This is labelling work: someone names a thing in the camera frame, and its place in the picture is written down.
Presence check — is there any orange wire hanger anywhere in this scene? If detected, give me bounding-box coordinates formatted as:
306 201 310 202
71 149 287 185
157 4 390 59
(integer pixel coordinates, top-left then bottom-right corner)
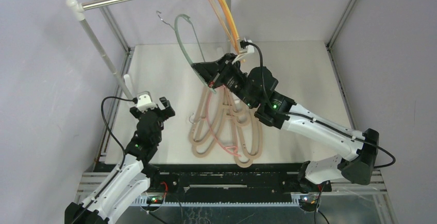
205 0 241 54

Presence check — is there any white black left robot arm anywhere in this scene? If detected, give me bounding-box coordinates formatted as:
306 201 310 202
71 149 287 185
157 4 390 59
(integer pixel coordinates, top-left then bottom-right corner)
64 92 175 223

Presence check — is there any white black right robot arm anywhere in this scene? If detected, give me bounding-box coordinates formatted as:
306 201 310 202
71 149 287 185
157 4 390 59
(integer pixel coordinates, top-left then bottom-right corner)
191 54 379 191

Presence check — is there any beige wooden hanger right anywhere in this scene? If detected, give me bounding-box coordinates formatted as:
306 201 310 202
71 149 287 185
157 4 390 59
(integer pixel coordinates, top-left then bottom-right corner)
229 99 253 127

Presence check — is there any beige wooden hanger outer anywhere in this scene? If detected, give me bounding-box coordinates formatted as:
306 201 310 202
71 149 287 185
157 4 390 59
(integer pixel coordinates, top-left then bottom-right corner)
188 85 240 157

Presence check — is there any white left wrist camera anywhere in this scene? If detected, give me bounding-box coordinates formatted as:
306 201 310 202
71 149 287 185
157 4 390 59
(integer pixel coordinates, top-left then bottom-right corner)
136 91 158 112

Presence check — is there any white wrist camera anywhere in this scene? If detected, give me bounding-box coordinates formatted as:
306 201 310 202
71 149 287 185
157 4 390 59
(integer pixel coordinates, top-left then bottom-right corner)
136 91 158 112
232 39 255 64

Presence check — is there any black left camera cable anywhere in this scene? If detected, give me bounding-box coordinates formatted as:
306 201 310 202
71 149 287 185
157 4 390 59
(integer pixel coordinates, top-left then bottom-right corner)
100 96 137 163

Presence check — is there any black camera cable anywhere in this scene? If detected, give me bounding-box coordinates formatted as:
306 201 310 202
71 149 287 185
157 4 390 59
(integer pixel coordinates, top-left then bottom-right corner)
240 40 277 111
100 96 137 163

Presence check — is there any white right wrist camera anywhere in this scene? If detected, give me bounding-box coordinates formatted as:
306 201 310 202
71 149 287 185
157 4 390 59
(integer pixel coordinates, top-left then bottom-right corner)
232 39 255 64

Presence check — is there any black right camera cable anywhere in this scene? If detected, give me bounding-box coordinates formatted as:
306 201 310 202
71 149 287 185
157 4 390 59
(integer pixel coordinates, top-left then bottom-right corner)
240 40 277 111

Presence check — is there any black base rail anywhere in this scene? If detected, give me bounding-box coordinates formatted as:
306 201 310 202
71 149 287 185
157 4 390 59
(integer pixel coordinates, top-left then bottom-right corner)
92 162 333 204

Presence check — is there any pink wire hanger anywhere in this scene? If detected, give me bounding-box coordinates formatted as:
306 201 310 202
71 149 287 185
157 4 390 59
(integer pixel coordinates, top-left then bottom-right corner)
189 93 243 158

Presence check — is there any left rack post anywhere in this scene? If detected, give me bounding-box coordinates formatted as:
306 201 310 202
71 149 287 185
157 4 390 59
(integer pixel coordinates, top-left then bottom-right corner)
65 0 134 99

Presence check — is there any aluminium frame rail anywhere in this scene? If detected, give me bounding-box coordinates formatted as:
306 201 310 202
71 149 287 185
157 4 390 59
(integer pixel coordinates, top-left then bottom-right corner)
76 171 388 208

